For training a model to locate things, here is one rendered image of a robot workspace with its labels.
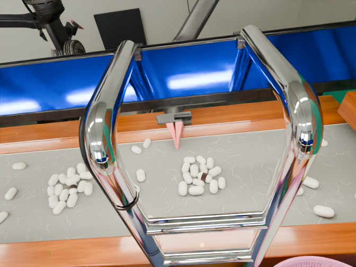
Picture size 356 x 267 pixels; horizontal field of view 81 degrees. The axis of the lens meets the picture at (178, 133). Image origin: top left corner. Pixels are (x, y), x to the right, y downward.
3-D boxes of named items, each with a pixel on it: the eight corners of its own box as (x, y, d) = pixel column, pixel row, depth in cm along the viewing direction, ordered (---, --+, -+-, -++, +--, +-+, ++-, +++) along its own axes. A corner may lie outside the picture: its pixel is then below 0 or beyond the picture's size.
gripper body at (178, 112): (192, 117, 58) (189, 91, 59) (156, 121, 59) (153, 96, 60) (192, 122, 65) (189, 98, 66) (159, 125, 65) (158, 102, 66)
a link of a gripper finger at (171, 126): (194, 146, 57) (190, 113, 58) (168, 149, 57) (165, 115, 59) (194, 148, 64) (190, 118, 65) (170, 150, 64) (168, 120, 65)
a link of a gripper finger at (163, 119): (185, 147, 57) (181, 114, 58) (159, 150, 57) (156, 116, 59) (186, 149, 64) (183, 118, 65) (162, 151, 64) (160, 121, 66)
